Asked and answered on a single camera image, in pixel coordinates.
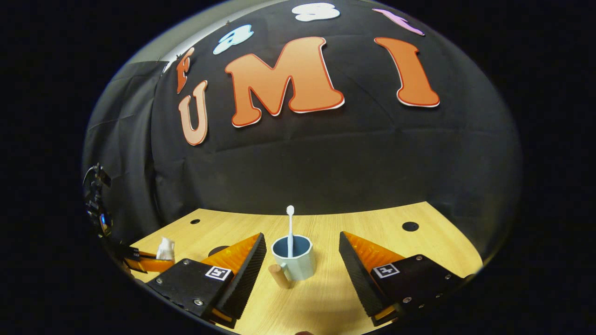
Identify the white toothbrush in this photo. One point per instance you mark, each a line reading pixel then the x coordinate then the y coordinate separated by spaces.
pixel 290 228

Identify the black backdrop cloth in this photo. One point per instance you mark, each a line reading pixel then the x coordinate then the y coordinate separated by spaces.
pixel 326 163

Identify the wooden desktop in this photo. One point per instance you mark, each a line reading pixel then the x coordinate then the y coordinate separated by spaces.
pixel 326 232

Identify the black desk grommet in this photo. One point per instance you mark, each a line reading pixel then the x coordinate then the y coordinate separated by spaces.
pixel 410 226

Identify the dark round coaster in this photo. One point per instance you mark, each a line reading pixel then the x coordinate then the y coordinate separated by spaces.
pixel 217 249

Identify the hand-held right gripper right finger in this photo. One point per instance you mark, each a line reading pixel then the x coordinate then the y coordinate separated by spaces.
pixel 361 284

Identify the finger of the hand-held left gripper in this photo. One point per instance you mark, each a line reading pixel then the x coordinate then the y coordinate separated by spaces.
pixel 128 253

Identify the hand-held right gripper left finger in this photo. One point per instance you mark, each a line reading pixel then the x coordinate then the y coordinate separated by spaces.
pixel 244 284

